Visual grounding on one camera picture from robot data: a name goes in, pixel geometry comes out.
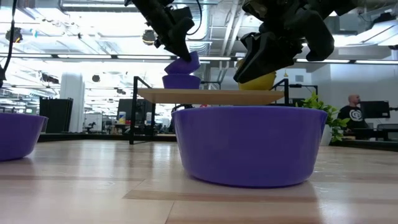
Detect silver ventilation duct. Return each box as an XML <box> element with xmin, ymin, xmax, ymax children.
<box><xmin>194</xmin><ymin>0</ymin><xmax>218</xmax><ymax>82</ymax></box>

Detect person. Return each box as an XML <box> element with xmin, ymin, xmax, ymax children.
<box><xmin>337</xmin><ymin>94</ymin><xmax>370</xmax><ymax>131</ymax></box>

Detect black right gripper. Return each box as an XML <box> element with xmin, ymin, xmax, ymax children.
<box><xmin>233</xmin><ymin>0</ymin><xmax>358</xmax><ymax>85</ymax></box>

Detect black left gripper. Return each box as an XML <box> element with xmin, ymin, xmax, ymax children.
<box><xmin>130</xmin><ymin>0</ymin><xmax>196</xmax><ymax>63</ymax></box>

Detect black cabinet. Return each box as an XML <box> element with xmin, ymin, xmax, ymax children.
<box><xmin>39</xmin><ymin>97</ymin><xmax>74</xmax><ymax>134</ymax></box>

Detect blue plastic mini bowl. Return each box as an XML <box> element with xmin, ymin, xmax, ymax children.
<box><xmin>172</xmin><ymin>105</ymin><xmax>329</xmax><ymax>189</ymax></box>
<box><xmin>164</xmin><ymin>50</ymin><xmax>202</xmax><ymax>75</ymax></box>
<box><xmin>0</xmin><ymin>112</ymin><xmax>49</xmax><ymax>162</ymax></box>
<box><xmin>162</xmin><ymin>73</ymin><xmax>202</xmax><ymax>90</ymax></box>

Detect black aluminium table frame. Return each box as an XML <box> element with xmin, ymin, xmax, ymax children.
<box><xmin>37</xmin><ymin>79</ymin><xmax>398</xmax><ymax>152</ymax></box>

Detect black rail with light strips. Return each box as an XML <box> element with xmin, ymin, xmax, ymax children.
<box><xmin>0</xmin><ymin>52</ymin><xmax>398</xmax><ymax>65</ymax></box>

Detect black office desk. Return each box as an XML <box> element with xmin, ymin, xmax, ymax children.
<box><xmin>354</xmin><ymin>123</ymin><xmax>398</xmax><ymax>141</ymax></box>

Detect black ceiling-mounted device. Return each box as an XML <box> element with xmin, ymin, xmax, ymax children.
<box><xmin>5</xmin><ymin>27</ymin><xmax>24</xmax><ymax>44</ymax></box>

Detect large black screen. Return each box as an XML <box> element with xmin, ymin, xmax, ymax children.
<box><xmin>117</xmin><ymin>98</ymin><xmax>156</xmax><ymax>135</ymax></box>

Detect black computer monitor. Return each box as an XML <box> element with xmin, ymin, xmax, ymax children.
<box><xmin>360</xmin><ymin>100</ymin><xmax>391</xmax><ymax>119</ymax></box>

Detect green potted plant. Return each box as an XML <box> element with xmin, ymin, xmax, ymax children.
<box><xmin>298</xmin><ymin>91</ymin><xmax>351</xmax><ymax>147</ymax></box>

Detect wooden shelf with black legs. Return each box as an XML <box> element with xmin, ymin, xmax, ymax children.
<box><xmin>129</xmin><ymin>76</ymin><xmax>290</xmax><ymax>146</ymax></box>

